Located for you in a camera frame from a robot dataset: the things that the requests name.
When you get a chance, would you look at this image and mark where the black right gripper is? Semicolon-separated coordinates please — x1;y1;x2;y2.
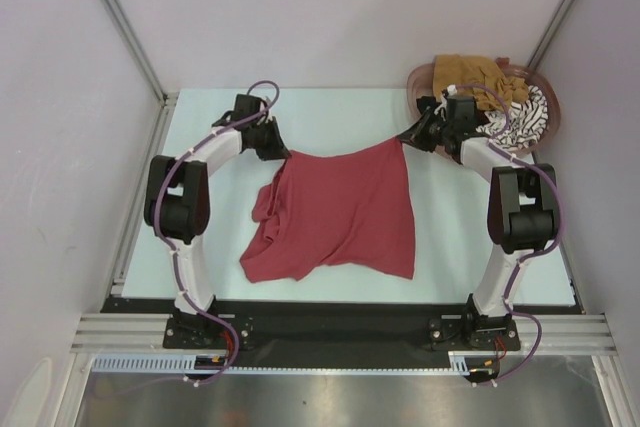
398;107;454;153

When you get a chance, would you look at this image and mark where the red tank top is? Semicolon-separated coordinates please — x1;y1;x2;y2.
240;138;416;283

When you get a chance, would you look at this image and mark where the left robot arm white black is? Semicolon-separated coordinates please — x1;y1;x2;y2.
143;92;291;350

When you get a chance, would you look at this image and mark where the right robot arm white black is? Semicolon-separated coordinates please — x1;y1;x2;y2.
399;94;561;352

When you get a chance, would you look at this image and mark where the mustard yellow tank top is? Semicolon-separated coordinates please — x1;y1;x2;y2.
432;54;529;112

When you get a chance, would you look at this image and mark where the black white striped tank top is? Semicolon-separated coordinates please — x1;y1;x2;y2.
476;85;549;152

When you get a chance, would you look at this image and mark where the pink translucent laundry basket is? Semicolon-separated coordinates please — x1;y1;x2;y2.
406;54;561;157

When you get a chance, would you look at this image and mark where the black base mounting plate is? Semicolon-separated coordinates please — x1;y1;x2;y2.
101;297;581;370

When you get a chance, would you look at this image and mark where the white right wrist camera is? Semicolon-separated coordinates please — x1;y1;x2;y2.
434;84;458;120

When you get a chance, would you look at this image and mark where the left aluminium corner post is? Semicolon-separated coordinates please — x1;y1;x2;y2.
100;0;167;104

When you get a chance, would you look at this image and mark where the aluminium corner post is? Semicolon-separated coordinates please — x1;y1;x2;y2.
527;0;577;70
100;0;167;104

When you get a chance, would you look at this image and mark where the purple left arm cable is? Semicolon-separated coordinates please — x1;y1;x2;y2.
149;79;281;391

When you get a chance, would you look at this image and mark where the right aluminium corner post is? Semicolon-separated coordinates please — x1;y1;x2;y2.
527;0;577;70

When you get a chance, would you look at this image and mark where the grey slotted cable duct right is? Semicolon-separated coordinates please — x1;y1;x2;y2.
448;351;501;376

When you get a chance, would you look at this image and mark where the grey slotted cable duct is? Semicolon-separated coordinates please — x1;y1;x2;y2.
93;354;227;375
448;351;501;376

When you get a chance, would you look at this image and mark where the aluminium frame rail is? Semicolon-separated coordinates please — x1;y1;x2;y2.
69;313;174;353

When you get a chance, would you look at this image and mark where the grey slotted cable duct left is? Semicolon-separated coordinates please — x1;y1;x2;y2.
93;354;227;375

